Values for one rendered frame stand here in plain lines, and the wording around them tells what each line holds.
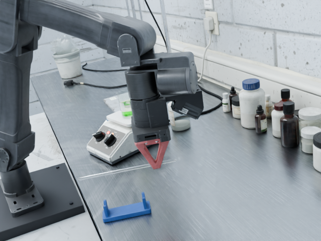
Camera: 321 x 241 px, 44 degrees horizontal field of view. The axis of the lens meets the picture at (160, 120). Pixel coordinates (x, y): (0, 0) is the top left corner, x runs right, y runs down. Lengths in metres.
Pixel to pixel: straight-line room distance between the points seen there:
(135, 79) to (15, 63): 0.25
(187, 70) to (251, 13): 0.70
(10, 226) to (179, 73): 0.47
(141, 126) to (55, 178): 0.36
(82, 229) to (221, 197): 0.29
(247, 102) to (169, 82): 0.46
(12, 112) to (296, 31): 0.77
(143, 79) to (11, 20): 0.26
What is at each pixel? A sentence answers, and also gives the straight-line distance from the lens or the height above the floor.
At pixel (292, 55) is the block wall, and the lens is 1.21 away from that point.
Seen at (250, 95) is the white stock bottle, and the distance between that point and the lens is 1.09.
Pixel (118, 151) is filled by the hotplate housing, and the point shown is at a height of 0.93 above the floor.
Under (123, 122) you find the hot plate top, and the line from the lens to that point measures 1.06.
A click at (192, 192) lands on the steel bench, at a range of 0.87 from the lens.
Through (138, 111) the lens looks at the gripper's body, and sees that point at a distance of 0.72.
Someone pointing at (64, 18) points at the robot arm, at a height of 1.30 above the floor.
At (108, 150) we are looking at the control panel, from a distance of 1.05.
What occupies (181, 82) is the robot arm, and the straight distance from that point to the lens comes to 0.67.
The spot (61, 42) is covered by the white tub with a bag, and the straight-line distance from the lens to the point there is 2.04.
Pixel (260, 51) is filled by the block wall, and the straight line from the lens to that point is 1.34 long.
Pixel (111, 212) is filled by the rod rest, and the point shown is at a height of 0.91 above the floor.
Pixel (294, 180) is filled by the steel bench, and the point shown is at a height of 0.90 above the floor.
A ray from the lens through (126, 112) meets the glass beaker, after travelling 1.08.
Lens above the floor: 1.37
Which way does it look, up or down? 22 degrees down
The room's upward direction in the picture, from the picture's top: 10 degrees counter-clockwise
